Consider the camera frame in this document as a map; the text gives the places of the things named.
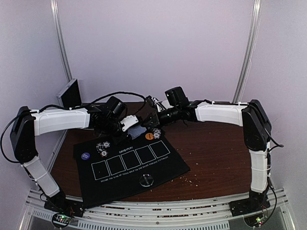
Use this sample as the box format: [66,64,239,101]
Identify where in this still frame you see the black poker play mat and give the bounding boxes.
[73,130,190,208]

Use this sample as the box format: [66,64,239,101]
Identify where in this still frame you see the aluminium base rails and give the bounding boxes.
[19,188,292,230]

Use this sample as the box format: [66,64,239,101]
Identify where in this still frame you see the right aluminium frame post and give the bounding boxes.
[232,0,262,103]

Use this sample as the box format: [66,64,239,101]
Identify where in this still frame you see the black dealer button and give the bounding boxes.
[139,173,154,187]

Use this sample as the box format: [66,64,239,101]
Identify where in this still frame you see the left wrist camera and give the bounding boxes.
[106,96,127,118]

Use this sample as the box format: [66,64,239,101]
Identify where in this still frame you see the aluminium poker chip case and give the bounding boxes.
[57,79,82,107]

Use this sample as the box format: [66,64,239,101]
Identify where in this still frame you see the left aluminium frame post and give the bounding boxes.
[50,0,72,82]

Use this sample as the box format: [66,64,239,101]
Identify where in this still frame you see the grey playing card deck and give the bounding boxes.
[127,126,147,139]

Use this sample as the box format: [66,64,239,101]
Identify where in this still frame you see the poker chip pile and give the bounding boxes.
[153,128,161,139]
[96,141,110,157]

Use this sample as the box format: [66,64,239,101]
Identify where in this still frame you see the orange big blind button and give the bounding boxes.
[145,133,154,140]

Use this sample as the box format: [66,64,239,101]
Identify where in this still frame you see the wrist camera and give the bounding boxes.
[165,86,189,107]
[106,96,127,118]

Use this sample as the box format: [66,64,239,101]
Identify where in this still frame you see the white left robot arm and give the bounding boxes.
[10,105,138,213]

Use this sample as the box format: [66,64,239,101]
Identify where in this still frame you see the purple small blind button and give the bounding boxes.
[81,152,91,161]

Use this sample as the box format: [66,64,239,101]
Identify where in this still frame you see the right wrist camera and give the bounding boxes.
[165,86,189,107]

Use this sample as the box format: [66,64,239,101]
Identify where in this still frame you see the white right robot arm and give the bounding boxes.
[142,99,273,212]

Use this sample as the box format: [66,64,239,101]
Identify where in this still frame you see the aluminium frame post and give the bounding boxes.
[232,0,262,103]
[50,0,72,82]

